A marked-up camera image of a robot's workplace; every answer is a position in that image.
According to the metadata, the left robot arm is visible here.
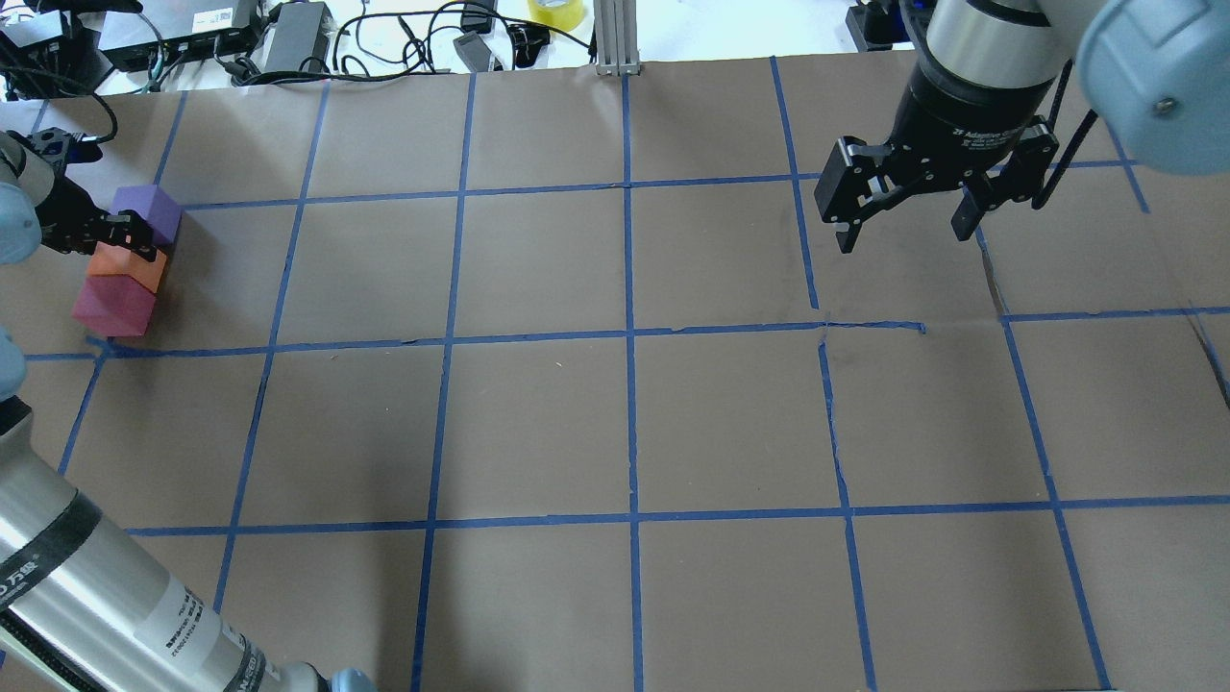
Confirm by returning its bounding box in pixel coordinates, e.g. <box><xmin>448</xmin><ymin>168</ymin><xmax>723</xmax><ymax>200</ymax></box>
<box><xmin>2</xmin><ymin>128</ymin><xmax>375</xmax><ymax>691</ymax></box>

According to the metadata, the orange foam cube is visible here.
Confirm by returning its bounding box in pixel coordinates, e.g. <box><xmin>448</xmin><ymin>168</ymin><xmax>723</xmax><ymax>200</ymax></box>
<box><xmin>86</xmin><ymin>242</ymin><xmax>170</xmax><ymax>295</ymax></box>

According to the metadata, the aluminium frame post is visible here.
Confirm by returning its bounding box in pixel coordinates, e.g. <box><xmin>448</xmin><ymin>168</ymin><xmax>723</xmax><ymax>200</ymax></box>
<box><xmin>593</xmin><ymin>0</ymin><xmax>643</xmax><ymax>76</ymax></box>

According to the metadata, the black power adapter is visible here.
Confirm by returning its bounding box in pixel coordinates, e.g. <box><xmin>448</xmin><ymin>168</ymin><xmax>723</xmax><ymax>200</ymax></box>
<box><xmin>260</xmin><ymin>1</ymin><xmax>332</xmax><ymax>73</ymax></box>

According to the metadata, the yellow tape roll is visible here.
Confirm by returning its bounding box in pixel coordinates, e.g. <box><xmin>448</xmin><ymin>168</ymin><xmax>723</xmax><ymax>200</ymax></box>
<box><xmin>526</xmin><ymin>0</ymin><xmax>585</xmax><ymax>32</ymax></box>

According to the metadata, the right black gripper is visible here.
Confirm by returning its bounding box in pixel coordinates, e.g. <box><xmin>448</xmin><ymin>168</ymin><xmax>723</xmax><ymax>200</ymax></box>
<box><xmin>814</xmin><ymin>68</ymin><xmax>1058</xmax><ymax>254</ymax></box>

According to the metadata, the purple foam cube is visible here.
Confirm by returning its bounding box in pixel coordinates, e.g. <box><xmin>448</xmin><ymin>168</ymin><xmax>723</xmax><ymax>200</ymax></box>
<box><xmin>107</xmin><ymin>186</ymin><xmax>182</xmax><ymax>248</ymax></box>

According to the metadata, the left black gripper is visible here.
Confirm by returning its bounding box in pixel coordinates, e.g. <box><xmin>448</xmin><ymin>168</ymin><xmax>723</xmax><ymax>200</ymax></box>
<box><xmin>18</xmin><ymin>127</ymin><xmax>157</xmax><ymax>263</ymax></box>

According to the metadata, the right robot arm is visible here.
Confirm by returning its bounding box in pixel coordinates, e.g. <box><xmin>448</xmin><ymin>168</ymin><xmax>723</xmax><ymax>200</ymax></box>
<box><xmin>814</xmin><ymin>1</ymin><xmax>1229</xmax><ymax>254</ymax></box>

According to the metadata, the red foam cube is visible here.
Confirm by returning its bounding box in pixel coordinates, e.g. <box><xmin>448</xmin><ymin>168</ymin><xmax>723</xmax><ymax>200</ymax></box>
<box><xmin>70</xmin><ymin>275</ymin><xmax>157</xmax><ymax>337</ymax></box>

